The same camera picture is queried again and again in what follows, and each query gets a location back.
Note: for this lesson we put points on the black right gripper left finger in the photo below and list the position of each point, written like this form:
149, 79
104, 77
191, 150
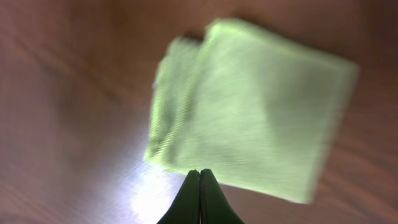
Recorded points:
185, 208

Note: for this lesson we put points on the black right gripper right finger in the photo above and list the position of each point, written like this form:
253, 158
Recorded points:
214, 207

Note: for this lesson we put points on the green microfiber cloth with tag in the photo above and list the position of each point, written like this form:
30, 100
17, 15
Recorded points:
257, 109

